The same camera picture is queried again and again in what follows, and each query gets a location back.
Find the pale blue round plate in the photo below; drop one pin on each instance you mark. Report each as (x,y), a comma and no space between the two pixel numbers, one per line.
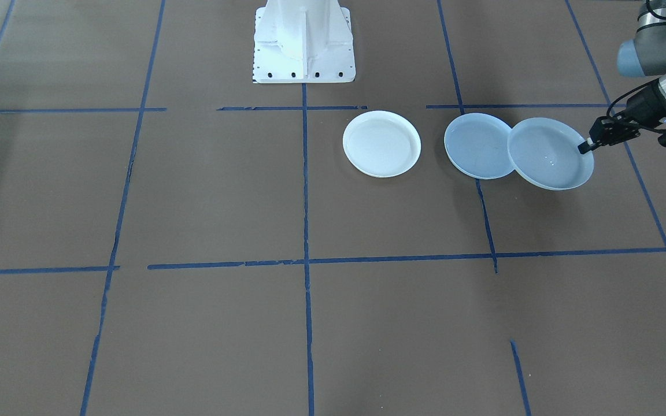
(548,156)

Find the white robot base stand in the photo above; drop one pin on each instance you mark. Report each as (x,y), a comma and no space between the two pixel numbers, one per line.
(304,40)

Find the light blue round plate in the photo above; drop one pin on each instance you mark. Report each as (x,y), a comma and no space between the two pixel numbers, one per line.
(476,147)

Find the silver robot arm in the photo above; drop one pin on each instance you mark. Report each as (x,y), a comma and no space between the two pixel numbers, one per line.
(651,52)

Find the white round plate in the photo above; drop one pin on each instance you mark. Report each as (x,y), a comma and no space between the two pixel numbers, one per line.
(381,144)

